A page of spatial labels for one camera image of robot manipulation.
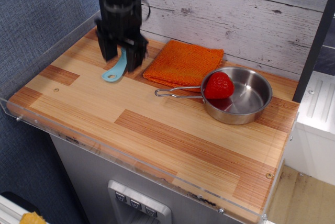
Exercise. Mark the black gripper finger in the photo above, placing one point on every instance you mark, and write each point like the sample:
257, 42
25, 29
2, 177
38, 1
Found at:
107, 46
135, 56

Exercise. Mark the grey cabinet front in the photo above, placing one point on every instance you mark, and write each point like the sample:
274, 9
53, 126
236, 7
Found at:
90, 174

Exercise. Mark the silver dispenser button panel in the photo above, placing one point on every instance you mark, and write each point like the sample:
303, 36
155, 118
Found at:
136, 204

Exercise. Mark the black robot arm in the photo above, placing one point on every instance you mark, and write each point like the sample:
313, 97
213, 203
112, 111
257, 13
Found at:
120, 25

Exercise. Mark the clear acrylic table guard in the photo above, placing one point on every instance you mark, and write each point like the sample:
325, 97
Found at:
230, 169

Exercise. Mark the yellow object at corner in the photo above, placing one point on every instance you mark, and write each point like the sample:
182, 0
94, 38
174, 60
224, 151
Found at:
32, 218

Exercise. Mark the orange folded towel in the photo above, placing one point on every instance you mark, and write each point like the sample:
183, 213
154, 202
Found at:
183, 65

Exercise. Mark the dark grey right post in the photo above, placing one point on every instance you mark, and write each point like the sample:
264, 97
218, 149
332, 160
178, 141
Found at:
316, 46

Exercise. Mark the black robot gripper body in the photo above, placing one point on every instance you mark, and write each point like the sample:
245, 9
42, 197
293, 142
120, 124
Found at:
122, 24

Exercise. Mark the small stainless steel pan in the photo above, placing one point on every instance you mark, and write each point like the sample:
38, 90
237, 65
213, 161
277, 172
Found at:
252, 94

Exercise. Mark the white side unit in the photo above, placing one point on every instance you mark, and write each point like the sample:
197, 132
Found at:
310, 147

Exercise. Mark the red toy strawberry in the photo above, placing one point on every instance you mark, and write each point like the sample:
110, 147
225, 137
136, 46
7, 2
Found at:
219, 86

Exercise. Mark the light blue scrub brush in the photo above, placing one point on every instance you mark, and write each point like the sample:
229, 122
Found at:
116, 72

